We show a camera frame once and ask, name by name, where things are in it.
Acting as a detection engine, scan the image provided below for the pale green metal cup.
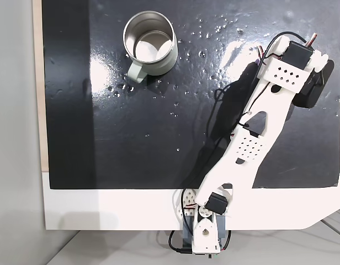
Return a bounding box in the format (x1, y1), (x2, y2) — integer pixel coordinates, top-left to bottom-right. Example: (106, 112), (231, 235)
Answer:
(123, 10), (178, 84)

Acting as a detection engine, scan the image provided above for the thin black camera cable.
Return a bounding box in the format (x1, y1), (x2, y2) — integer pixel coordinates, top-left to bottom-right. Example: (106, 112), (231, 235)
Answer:
(177, 31), (312, 222)

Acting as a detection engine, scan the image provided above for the black table mat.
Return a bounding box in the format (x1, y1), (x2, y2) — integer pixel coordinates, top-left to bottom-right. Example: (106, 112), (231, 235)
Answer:
(41, 0), (340, 190)

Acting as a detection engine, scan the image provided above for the black power cable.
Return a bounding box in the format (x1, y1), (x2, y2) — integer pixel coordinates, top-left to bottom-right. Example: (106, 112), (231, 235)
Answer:
(168, 228), (232, 254)

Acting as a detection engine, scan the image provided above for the black oval camera box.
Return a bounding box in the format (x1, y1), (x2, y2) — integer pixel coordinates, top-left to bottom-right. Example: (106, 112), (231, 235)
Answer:
(292, 59), (336, 109)

